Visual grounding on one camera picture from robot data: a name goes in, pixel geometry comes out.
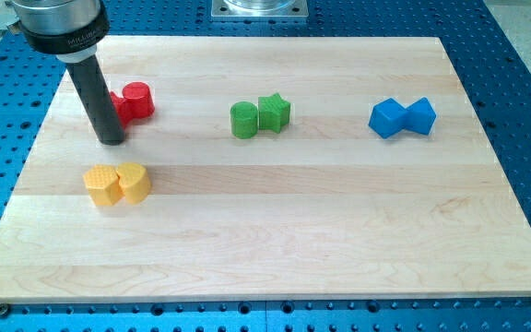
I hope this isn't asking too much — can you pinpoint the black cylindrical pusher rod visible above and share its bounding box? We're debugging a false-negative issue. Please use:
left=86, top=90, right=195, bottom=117
left=66, top=55, right=125, bottom=146

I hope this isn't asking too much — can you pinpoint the yellow hexagon block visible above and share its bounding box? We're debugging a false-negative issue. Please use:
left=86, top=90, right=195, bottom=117
left=83, top=164, right=123, bottom=206

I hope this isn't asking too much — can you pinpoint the yellow heart block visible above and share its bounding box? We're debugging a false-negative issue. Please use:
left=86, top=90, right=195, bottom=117
left=116, top=162, right=151, bottom=205

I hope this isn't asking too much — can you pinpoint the red star block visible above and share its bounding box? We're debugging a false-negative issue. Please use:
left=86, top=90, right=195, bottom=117
left=110, top=91, right=133, bottom=129

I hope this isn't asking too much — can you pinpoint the red cylinder block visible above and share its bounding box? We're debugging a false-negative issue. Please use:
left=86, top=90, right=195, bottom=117
left=122, top=82, right=155, bottom=121

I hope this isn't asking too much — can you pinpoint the green cylinder block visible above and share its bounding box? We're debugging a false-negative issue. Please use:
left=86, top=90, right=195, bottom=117
left=230, top=101, right=258, bottom=139

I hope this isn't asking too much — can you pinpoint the green star block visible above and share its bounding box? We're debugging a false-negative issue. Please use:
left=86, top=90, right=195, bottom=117
left=258, top=93, right=291, bottom=134

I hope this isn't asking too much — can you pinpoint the light wooden board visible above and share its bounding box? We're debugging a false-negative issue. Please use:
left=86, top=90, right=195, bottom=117
left=0, top=36, right=531, bottom=303

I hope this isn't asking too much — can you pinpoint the blue cube block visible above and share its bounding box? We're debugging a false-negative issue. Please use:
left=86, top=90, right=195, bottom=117
left=368, top=98, right=407, bottom=139

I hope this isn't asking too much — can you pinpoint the blue diamond block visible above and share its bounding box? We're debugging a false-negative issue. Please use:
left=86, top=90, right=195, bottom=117
left=405, top=97, right=437, bottom=136

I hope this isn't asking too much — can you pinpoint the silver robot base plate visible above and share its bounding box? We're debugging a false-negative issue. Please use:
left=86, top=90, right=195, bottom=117
left=211, top=0, right=309, bottom=18

